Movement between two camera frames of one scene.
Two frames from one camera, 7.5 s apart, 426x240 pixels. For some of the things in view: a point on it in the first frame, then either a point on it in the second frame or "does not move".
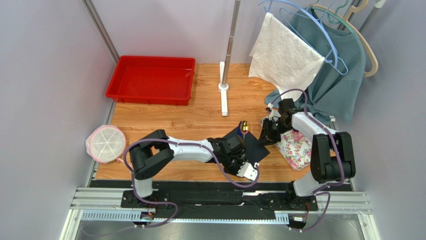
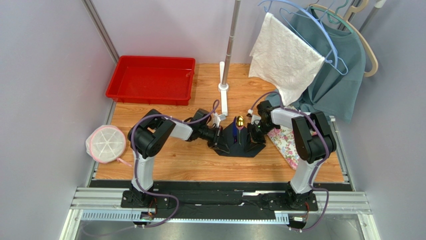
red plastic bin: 152,80 does not move
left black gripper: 241,161 to 217,134
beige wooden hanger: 357,6 does not move
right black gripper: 271,131 to 251,137
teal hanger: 335,18 does not move
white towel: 280,56 does not move
